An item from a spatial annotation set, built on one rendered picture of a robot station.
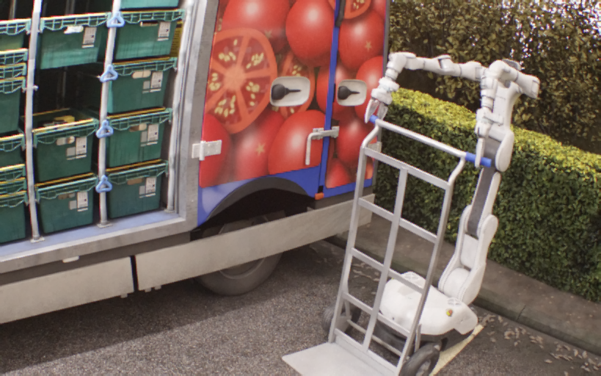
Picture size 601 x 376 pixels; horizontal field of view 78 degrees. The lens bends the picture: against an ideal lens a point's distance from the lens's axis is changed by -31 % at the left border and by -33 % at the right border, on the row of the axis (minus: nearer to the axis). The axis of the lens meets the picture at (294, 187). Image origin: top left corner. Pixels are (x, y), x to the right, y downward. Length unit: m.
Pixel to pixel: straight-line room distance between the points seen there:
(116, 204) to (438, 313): 1.73
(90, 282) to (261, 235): 1.17
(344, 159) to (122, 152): 1.49
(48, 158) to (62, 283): 0.60
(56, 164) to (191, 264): 1.00
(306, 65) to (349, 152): 0.72
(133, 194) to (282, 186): 0.90
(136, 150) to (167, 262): 0.59
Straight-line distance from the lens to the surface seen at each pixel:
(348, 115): 3.22
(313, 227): 3.26
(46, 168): 2.30
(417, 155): 4.19
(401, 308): 2.59
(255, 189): 2.80
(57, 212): 2.39
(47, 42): 2.20
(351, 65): 3.17
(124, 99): 2.41
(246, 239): 2.89
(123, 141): 2.44
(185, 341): 2.72
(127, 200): 2.55
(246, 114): 2.64
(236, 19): 2.50
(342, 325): 2.82
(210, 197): 2.64
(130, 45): 2.37
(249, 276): 3.21
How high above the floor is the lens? 1.63
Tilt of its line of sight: 18 degrees down
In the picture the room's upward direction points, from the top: 6 degrees clockwise
